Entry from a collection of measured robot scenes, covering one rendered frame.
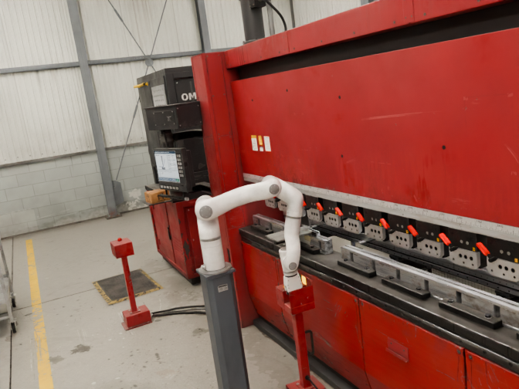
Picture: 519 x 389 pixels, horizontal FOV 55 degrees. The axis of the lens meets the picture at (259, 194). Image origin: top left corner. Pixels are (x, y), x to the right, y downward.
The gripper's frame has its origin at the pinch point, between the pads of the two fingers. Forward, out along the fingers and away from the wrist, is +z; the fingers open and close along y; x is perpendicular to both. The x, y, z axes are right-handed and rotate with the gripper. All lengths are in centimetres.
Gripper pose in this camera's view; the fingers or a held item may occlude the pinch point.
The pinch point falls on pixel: (296, 297)
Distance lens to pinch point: 306.6
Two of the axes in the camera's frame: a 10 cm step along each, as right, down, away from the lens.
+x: 3.9, 1.4, -9.1
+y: -9.0, 2.8, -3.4
